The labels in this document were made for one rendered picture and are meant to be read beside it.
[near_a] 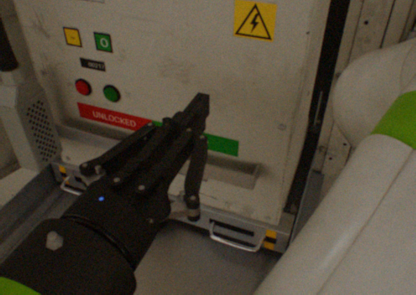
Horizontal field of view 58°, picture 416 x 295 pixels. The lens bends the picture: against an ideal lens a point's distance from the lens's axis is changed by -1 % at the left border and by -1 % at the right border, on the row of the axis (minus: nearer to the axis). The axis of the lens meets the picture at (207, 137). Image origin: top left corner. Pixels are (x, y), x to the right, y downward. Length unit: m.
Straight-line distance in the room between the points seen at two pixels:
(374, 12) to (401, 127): 0.51
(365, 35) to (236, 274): 0.51
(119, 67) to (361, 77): 0.39
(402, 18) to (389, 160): 0.54
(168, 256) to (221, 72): 0.39
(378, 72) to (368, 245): 0.21
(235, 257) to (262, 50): 0.42
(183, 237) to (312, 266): 0.58
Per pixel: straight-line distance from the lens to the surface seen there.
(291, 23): 0.51
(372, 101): 0.41
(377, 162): 0.26
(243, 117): 0.59
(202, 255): 0.78
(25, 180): 1.63
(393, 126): 0.28
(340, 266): 0.24
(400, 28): 0.78
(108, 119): 0.73
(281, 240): 0.74
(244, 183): 0.62
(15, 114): 0.70
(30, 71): 1.01
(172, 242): 0.80
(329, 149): 0.92
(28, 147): 0.73
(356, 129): 0.44
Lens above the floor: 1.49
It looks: 38 degrees down
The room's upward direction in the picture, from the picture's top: straight up
